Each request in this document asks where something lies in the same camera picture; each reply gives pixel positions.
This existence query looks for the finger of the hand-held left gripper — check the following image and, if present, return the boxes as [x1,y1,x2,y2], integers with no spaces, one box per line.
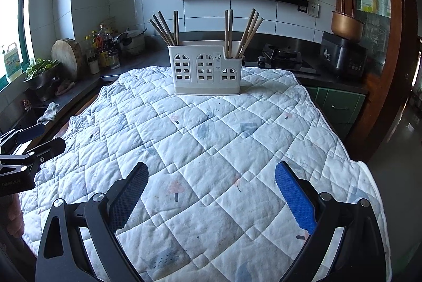
[28,137,66,170]
[0,125,47,151]

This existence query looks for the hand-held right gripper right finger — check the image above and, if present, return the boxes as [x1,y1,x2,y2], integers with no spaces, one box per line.
[275,161,387,282]

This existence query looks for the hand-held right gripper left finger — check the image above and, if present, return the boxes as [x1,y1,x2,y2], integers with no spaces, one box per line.
[36,161,150,282]

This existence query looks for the white plastic utensil holder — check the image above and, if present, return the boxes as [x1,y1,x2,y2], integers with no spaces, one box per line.
[167,42,246,95]

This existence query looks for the bunch of wooden chopsticks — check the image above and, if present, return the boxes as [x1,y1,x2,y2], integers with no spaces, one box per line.
[149,8,264,59]

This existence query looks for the person's left hand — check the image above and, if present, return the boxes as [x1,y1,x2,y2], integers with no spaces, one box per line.
[5,193,26,238]

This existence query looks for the grey dish rag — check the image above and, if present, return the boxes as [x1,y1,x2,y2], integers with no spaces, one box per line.
[37,102,60,124]

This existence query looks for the steel bowl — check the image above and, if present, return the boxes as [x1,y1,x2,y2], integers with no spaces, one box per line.
[23,64,61,101]

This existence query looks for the pinkish cloth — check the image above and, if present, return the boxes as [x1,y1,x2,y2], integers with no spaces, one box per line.
[54,79,76,95]

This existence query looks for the green leafy vegetables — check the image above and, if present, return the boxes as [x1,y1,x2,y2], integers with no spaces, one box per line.
[26,59,60,79]

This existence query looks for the white detergent jug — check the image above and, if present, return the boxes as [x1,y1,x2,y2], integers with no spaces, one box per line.
[2,43,22,82]

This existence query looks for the round wooden cutting board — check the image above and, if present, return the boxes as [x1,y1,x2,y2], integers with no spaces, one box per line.
[51,39,83,82]

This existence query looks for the white quilted blanket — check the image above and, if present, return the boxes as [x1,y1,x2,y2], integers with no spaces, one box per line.
[18,66,391,282]

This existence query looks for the green cabinet door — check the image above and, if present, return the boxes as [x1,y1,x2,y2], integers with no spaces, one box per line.
[305,86,366,141]

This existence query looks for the dark soy sauce bottle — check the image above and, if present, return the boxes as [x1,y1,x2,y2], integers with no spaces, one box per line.
[97,24,114,68]

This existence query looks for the green framed window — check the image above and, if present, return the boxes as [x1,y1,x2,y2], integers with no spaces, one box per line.
[0,0,41,82]

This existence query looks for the white pot with lid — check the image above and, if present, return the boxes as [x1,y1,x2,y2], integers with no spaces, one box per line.
[114,28,148,56]

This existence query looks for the black gas stove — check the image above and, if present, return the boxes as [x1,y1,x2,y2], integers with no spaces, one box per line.
[244,43,320,75]

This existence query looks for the black rice cooker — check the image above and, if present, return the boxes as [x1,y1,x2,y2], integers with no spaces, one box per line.
[320,31,368,80]

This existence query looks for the copper inner pot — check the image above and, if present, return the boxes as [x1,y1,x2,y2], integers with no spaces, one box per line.
[330,11,366,42]

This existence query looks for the wooden glass door cabinet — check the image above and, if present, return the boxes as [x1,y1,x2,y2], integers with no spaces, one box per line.
[330,0,416,164]

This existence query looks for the white wall socket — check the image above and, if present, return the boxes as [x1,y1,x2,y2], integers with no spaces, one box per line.
[298,2,320,18]

